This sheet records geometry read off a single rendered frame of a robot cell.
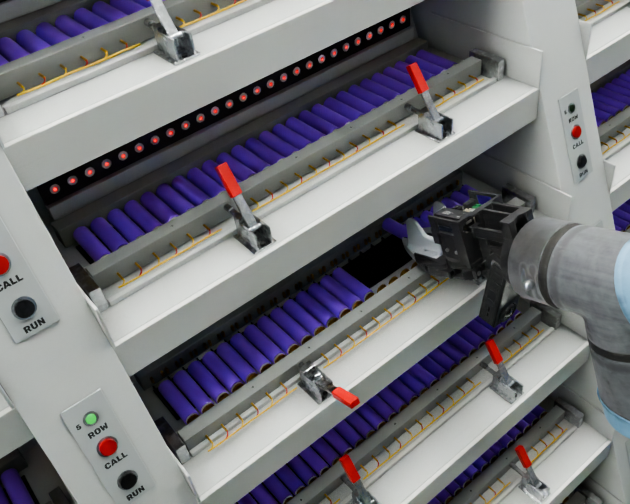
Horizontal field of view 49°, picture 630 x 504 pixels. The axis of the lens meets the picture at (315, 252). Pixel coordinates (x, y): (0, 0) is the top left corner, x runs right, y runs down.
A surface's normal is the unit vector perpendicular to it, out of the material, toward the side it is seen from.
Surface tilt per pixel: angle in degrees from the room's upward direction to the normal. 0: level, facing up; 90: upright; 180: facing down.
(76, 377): 90
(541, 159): 90
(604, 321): 90
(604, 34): 20
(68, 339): 90
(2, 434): 110
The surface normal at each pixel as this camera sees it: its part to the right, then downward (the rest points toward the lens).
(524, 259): -0.83, -0.09
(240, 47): 0.62, 0.47
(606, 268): -0.76, -0.34
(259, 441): -0.12, -0.74
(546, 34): 0.54, 0.18
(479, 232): -0.78, 0.48
